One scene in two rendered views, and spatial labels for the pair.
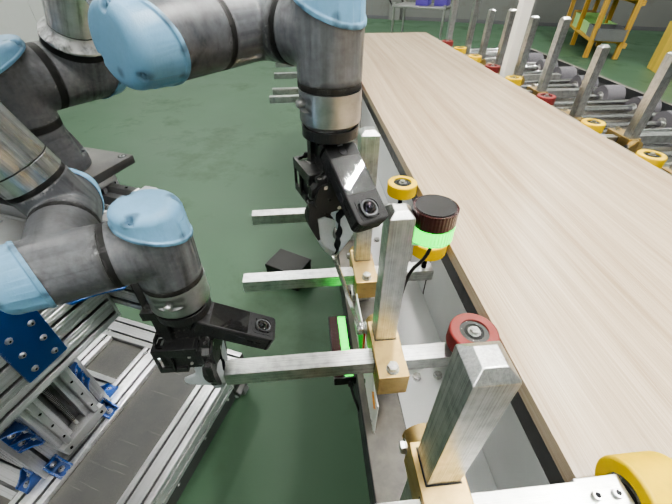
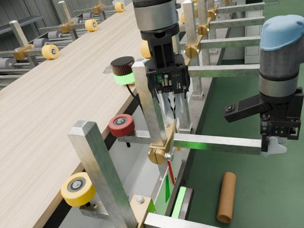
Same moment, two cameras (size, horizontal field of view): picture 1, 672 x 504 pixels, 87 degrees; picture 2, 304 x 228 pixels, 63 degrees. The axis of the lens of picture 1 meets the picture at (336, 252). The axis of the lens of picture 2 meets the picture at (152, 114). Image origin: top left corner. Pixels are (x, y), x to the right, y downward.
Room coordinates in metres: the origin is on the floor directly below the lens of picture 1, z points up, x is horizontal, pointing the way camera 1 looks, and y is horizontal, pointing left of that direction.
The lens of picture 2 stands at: (0.85, 0.21, 1.35)
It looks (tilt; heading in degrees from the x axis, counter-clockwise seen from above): 34 degrees down; 213
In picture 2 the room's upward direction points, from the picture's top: 14 degrees counter-clockwise
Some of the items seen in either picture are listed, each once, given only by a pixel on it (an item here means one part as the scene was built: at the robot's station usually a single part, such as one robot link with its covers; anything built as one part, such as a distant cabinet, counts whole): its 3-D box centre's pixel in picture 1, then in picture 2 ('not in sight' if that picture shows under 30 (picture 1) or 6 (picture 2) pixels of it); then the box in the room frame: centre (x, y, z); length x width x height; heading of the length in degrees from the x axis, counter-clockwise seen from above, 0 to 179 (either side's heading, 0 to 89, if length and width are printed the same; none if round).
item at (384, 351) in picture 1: (386, 350); (162, 142); (0.37, -0.09, 0.85); 0.14 x 0.06 x 0.05; 5
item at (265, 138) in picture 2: not in sight; (265, 136); (0.35, 0.19, 0.90); 0.05 x 0.02 x 0.09; 5
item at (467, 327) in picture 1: (466, 349); (124, 133); (0.37, -0.23, 0.85); 0.08 x 0.08 x 0.11
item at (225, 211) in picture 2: not in sight; (226, 196); (-0.06, 0.00, 0.04); 0.30 x 0.08 x 0.08; 5
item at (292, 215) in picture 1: (330, 214); not in sight; (0.84, 0.02, 0.81); 0.44 x 0.03 x 0.04; 95
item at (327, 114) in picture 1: (327, 106); (158, 15); (0.44, 0.01, 1.24); 0.08 x 0.08 x 0.05
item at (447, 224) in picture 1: (434, 213); (123, 65); (0.40, -0.13, 1.12); 0.06 x 0.06 x 0.02
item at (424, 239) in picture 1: (431, 228); (125, 74); (0.40, -0.13, 1.09); 0.06 x 0.06 x 0.02
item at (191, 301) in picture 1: (177, 291); (277, 81); (0.32, 0.21, 1.05); 0.08 x 0.08 x 0.05
